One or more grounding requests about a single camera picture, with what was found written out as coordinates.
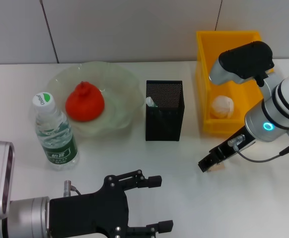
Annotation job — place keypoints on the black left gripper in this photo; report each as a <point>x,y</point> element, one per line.
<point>85,213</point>

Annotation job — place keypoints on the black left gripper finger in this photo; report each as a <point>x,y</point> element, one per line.
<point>165,226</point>

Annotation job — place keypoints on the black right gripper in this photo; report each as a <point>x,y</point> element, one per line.
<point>236,145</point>

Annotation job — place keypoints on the beige eraser with barcode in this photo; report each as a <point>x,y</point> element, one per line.
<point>219,168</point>

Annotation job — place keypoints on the white paper ball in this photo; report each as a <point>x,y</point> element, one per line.
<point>222,106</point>

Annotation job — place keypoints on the mint green pen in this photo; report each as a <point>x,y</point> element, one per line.
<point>150,101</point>

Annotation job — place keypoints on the red pomegranate-shaped toy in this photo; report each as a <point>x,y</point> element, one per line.
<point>85,104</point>

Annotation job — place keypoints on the clear plastic water bottle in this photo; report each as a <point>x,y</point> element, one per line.
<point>57,138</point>

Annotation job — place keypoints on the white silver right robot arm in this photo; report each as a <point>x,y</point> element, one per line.
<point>278,106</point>

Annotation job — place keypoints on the black mesh pen holder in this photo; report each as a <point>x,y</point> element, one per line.
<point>164,124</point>

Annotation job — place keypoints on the pale green glass fruit plate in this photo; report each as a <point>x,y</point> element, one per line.
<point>124,81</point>

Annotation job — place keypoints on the yellow plastic bin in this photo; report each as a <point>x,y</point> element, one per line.
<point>234,62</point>

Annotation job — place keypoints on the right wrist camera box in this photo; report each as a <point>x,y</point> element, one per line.
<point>246,62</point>

